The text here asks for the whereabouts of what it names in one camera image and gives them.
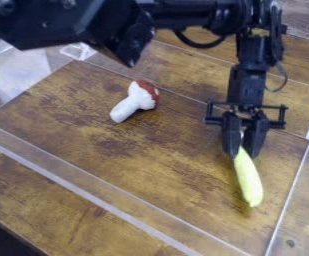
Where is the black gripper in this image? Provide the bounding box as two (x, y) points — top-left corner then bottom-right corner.
(204, 65), (287, 158)

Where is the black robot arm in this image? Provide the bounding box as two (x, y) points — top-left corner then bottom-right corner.
(0, 0), (287, 157)

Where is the red white toy mushroom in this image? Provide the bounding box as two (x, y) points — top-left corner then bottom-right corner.
(110, 80), (159, 123)

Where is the black cable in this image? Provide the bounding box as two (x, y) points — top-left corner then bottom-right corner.
(263, 59), (290, 94)

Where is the clear acrylic triangular bracket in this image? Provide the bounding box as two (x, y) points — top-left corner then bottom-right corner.
(59, 43), (96, 61)

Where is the clear acrylic enclosure wall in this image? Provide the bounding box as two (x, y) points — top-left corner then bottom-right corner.
(0, 38), (309, 255)

